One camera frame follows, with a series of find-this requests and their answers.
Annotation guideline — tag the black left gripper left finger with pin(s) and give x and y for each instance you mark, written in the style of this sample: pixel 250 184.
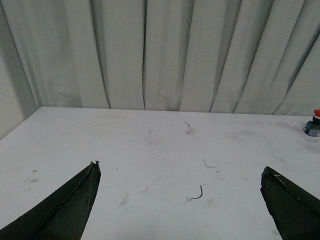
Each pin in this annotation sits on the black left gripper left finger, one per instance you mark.
pixel 63 215

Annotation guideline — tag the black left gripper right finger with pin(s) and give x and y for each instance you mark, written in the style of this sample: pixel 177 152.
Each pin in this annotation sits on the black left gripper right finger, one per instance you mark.
pixel 296 212

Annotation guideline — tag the white pleated curtain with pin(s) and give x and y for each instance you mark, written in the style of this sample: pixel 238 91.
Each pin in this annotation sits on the white pleated curtain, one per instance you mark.
pixel 211 56

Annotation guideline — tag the red push button switch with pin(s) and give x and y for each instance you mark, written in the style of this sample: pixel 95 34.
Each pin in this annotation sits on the red push button switch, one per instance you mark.
pixel 312 127

